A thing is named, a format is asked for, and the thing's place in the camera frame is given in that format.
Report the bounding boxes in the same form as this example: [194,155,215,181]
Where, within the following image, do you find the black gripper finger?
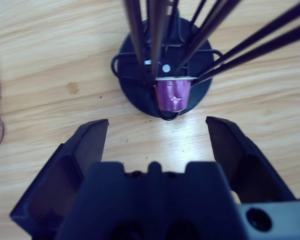
[9,119,110,236]
[205,116,297,204]

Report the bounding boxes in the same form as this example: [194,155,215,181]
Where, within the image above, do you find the purple coffee capsule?
[154,76,198,113]

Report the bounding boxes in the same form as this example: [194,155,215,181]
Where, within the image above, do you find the black wire capsule holder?
[111,0,300,122]

